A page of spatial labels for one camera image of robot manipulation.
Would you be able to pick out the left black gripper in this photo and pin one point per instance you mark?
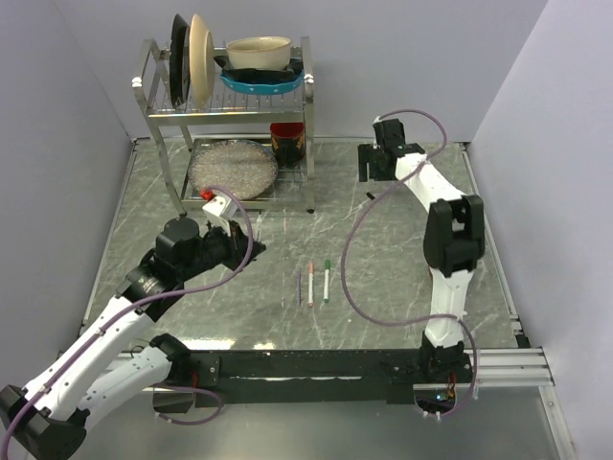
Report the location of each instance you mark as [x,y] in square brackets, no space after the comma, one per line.
[237,244]

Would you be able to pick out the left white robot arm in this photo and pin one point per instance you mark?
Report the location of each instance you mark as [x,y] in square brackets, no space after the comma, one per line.
[51,415]

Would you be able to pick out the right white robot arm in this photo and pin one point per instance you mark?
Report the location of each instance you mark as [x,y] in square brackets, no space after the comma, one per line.
[453,243]

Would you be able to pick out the black dish under bowl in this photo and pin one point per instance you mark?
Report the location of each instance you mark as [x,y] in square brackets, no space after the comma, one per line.
[260,76]

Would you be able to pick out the speckled glass plate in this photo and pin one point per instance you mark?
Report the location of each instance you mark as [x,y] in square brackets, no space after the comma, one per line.
[246,168]

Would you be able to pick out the black plate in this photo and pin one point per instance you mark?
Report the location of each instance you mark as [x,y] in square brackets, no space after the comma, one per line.
[179,64]

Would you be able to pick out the green white marker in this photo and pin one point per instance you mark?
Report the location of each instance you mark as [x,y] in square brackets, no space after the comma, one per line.
[327,268]

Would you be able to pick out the purple pen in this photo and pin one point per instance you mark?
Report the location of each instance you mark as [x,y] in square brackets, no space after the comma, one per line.
[299,297]

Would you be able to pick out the blue dotted dish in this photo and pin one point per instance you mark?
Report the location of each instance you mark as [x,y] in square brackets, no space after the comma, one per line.
[262,89]

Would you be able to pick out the cream bowl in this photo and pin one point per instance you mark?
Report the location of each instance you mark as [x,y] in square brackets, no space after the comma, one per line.
[260,52]

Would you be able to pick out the aluminium frame rail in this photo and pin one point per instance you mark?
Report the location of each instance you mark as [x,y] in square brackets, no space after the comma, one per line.
[151,366]

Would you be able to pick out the beige plate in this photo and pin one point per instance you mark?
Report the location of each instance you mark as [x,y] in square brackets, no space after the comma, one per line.
[202,63]

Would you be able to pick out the steel dish rack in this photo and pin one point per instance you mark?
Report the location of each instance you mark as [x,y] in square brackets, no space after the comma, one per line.
[227,115]

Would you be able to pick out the red white marker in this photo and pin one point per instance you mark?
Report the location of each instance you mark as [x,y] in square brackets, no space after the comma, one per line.
[310,284]

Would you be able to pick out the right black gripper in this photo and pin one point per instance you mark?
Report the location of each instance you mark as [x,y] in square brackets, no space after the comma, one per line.
[367,154]

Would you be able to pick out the red black cup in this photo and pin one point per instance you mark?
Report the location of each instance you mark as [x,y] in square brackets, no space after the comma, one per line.
[288,143]

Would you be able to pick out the black base beam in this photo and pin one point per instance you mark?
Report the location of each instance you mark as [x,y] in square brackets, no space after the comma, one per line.
[310,376]

